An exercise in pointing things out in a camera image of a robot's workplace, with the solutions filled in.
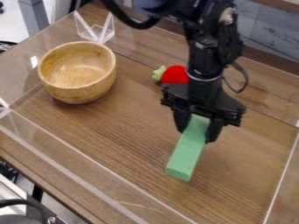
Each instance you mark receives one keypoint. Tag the red plush tomato toy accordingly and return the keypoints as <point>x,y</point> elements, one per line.
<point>170,75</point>

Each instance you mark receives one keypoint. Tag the grey post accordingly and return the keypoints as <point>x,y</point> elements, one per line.
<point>33,15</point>

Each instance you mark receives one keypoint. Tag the black table leg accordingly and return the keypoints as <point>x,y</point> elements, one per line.
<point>37,193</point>

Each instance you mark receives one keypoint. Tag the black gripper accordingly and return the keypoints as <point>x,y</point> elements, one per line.
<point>202,99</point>

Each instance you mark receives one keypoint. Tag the brown wooden bowl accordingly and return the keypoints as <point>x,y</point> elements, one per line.
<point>77,71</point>

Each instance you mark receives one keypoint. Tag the black metal bracket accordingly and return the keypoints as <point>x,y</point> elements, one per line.
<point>34,213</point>

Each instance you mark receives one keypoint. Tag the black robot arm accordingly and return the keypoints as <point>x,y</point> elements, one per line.
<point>210,32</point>

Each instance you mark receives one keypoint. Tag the clear acrylic tray walls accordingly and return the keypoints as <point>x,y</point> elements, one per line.
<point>97,155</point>

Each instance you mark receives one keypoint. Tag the green rectangular stick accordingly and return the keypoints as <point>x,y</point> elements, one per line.
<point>188,148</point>

